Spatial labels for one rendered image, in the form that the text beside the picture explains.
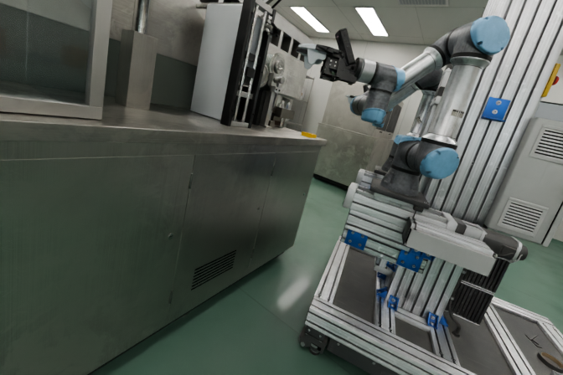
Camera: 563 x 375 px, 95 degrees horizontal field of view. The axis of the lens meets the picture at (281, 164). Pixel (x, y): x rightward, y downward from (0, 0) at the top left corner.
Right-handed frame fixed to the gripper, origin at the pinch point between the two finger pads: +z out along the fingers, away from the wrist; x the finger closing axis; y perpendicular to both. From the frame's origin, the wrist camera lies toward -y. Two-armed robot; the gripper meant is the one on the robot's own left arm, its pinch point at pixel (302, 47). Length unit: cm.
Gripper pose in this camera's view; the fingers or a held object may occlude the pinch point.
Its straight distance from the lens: 91.5
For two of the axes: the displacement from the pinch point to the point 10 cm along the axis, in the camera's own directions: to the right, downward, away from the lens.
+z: -9.7, -2.1, -1.1
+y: -2.2, 9.7, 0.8
